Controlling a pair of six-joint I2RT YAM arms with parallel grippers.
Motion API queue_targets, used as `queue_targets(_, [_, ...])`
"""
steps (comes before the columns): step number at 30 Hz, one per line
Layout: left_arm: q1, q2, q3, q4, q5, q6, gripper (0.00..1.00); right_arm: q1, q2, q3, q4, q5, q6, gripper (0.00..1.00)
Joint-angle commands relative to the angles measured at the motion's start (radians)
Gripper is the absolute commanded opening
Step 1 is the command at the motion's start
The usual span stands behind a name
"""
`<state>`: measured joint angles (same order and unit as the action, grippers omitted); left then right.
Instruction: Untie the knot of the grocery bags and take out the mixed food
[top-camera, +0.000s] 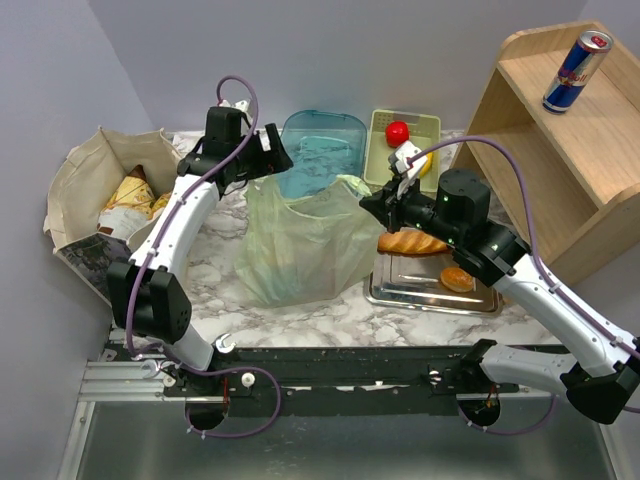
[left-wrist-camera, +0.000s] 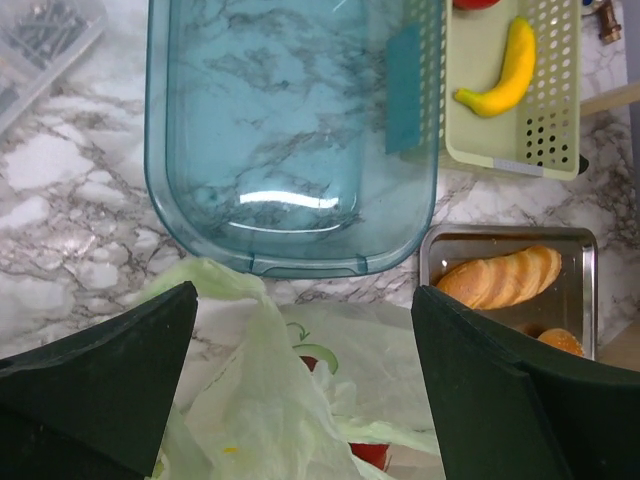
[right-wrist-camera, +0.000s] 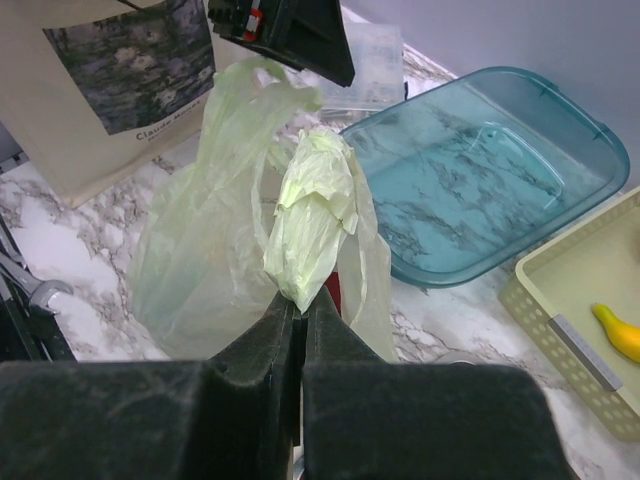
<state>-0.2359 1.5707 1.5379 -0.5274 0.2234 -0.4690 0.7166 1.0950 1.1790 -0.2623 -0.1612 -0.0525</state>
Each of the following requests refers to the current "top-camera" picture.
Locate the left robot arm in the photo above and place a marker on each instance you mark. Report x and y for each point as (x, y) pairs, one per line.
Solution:
(146, 294)

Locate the teal transparent plastic container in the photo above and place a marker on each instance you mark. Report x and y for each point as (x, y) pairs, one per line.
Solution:
(322, 146)

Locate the bread loaf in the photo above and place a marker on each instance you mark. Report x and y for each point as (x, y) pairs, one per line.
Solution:
(410, 242)

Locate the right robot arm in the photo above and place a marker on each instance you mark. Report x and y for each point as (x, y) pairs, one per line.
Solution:
(599, 371)

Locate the green plastic grocery bag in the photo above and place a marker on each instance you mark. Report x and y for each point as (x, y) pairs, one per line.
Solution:
(308, 249)

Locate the glazed donut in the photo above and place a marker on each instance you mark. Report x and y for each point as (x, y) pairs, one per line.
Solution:
(456, 280)

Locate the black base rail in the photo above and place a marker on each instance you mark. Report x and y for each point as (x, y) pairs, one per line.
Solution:
(346, 381)

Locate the yellow banana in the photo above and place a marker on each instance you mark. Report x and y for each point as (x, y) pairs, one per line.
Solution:
(426, 167)

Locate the beige canvas tote bag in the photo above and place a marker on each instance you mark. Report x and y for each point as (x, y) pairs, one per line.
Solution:
(106, 198)

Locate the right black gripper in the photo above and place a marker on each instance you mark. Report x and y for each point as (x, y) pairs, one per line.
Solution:
(387, 206)

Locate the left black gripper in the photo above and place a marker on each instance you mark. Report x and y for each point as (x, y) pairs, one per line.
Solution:
(270, 161)

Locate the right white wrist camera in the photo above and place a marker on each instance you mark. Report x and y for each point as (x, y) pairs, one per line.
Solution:
(403, 168)

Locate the wooden shelf unit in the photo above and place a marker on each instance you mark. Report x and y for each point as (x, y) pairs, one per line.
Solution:
(581, 168)

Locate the red bull can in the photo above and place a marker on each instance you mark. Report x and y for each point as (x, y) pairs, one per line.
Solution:
(578, 67)

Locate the metal tray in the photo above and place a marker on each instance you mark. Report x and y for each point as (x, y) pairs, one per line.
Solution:
(413, 282)

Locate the red apple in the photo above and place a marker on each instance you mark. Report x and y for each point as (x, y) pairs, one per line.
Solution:
(396, 133)

